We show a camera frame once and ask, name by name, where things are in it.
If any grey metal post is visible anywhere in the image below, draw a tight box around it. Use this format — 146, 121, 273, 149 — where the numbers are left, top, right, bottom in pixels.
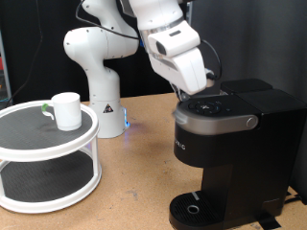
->
0, 28, 13, 104

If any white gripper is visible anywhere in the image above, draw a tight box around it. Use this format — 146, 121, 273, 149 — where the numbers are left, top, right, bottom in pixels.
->
148, 47, 209, 103

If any black Keurig coffee machine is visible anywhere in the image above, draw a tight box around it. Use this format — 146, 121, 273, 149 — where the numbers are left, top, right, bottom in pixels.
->
168, 78, 307, 230

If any black tape strip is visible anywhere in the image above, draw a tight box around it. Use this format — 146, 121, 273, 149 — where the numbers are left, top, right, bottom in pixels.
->
253, 212, 282, 230

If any black power cord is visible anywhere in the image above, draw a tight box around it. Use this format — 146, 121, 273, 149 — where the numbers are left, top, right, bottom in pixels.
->
282, 193, 303, 205

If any white two-tier turntable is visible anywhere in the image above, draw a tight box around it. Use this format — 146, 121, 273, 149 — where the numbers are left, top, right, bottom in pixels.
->
0, 99, 103, 215

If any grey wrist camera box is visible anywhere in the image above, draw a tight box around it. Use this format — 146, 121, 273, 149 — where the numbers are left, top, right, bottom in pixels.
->
205, 67, 216, 88

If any white mug green handle tape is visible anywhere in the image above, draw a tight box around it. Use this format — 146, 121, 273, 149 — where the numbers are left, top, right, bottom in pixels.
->
40, 91, 83, 132

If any black backdrop curtain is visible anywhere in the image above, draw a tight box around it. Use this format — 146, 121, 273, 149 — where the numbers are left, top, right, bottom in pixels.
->
0, 0, 188, 104

